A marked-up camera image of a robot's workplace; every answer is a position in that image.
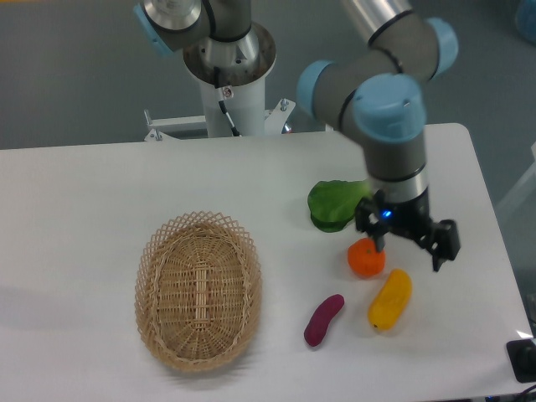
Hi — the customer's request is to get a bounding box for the woven wicker basket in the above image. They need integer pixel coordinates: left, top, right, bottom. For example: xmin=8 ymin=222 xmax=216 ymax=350
xmin=134 ymin=211 xmax=262 ymax=373

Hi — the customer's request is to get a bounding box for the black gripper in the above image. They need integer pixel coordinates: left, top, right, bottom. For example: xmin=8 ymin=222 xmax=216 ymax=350
xmin=354 ymin=189 xmax=461 ymax=272

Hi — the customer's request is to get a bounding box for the green bok choy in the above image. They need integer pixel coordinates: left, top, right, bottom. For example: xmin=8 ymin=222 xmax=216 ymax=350
xmin=307 ymin=180 xmax=372 ymax=233

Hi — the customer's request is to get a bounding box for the purple sweet potato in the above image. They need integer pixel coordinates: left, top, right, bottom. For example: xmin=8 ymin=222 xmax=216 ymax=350
xmin=303 ymin=294 xmax=345 ymax=348

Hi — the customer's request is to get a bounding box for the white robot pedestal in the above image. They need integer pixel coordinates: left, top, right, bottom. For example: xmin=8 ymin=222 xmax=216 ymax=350
xmin=183 ymin=23 xmax=276 ymax=112

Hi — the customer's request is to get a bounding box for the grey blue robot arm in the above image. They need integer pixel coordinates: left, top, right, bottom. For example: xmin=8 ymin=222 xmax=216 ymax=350
xmin=133 ymin=1 xmax=461 ymax=270

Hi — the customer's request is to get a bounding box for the blue object in corner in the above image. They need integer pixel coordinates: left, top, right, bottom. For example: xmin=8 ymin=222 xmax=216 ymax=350
xmin=514 ymin=0 xmax=536 ymax=44

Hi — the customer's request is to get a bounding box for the white metal base frame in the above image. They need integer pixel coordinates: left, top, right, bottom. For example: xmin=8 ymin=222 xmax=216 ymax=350
xmin=142 ymin=96 xmax=336 ymax=142

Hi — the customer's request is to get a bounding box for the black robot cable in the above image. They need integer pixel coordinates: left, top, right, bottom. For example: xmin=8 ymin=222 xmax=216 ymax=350
xmin=213 ymin=66 xmax=243 ymax=137

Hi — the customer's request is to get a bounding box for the orange tangerine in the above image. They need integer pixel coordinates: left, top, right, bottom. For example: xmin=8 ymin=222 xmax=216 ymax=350
xmin=347 ymin=238 xmax=386 ymax=277

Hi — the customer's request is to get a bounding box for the black device at table edge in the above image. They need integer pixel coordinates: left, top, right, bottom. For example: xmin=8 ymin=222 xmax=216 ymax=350
xmin=506 ymin=338 xmax=535 ymax=384

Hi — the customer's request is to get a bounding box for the yellow mango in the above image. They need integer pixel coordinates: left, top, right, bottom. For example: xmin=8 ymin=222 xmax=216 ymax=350
xmin=368 ymin=269 xmax=413 ymax=331

